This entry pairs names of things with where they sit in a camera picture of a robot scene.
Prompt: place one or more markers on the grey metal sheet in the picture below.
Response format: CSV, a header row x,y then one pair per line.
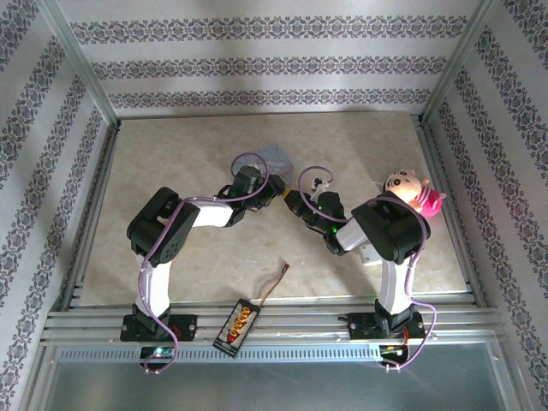
x,y
274,385

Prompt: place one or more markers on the small circuit board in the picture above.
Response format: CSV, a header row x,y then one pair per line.
x,y
391,351
157,352

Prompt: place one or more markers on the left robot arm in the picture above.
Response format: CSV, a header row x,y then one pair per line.
x,y
154,291

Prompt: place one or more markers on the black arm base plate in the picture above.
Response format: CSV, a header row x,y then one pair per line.
x,y
359,327
188,327

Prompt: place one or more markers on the aluminium frame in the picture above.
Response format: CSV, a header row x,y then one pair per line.
x,y
274,319

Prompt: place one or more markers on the blue cartoon tin box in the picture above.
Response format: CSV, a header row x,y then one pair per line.
x,y
276,156

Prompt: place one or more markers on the pink plush toy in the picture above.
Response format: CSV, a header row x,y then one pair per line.
x,y
406,184

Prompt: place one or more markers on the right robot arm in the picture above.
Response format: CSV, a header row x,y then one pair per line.
x,y
394,282

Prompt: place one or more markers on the white plastic bracket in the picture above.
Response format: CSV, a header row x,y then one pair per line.
x,y
369,257

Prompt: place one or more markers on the black power distribution board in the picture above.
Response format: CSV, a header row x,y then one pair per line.
x,y
233,327

